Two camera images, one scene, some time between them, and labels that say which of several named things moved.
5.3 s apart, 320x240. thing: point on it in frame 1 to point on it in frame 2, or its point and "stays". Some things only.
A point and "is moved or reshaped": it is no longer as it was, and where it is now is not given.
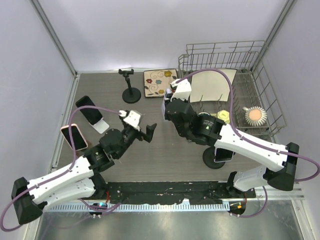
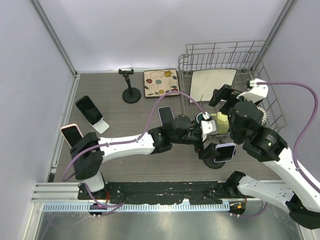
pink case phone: x=79 y=141 stays
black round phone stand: x=130 y=95 stays
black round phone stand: x=208 y=159 stays
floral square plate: x=156 y=81 stays
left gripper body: x=130 y=136 to x=199 y=145
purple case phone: x=169 y=91 is moved or reshaped
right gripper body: x=181 y=131 to x=228 y=109
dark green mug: x=205 y=116 stays
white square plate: x=211 y=85 stays
